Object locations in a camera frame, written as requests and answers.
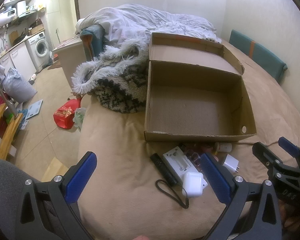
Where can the white duvet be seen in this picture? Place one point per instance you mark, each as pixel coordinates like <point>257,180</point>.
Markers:
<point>129,26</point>

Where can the white remote control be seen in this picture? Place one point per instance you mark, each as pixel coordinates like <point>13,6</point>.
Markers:
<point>179,164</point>

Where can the pink translucent glass vase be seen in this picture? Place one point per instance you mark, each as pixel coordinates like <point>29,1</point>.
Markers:
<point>194,151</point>

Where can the white washing machine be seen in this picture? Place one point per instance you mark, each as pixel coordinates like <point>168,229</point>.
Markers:
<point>38,49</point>

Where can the white wall charger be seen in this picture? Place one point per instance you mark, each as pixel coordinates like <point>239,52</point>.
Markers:
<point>231,164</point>

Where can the open cardboard box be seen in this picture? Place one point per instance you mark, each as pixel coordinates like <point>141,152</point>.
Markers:
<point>195,92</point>

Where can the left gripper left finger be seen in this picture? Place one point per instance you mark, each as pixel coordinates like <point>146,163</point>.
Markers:
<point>80,176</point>

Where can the red plastic bag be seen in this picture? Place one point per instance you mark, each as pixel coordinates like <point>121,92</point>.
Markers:
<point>63,117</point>

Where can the grey laundry bag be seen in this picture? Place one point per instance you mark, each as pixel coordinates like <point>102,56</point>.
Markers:
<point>17,87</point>

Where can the teal cushion with orange stripe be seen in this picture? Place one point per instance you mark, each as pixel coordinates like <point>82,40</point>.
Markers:
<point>272,64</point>

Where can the white low table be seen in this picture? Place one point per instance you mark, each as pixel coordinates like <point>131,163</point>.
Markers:
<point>71,54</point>

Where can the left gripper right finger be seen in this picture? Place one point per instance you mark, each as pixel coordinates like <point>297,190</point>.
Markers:
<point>251,209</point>

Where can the white bathroom scale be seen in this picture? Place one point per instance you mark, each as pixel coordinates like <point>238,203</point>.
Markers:
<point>34,109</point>

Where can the white kitchen cabinet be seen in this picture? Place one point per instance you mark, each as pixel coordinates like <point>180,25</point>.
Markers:
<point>19,59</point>

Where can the black white shaggy blanket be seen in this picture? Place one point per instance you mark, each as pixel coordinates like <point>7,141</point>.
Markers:
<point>118,77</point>

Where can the small white bottle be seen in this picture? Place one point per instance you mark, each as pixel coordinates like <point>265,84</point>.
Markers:
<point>225,147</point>

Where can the wooden chair frame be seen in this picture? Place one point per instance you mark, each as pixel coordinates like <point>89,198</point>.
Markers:
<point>9,132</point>

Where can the white earbuds case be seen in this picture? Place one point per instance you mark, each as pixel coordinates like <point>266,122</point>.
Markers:
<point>192,184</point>

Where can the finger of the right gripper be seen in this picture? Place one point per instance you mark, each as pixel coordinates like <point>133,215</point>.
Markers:
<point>267,158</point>
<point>290,148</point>

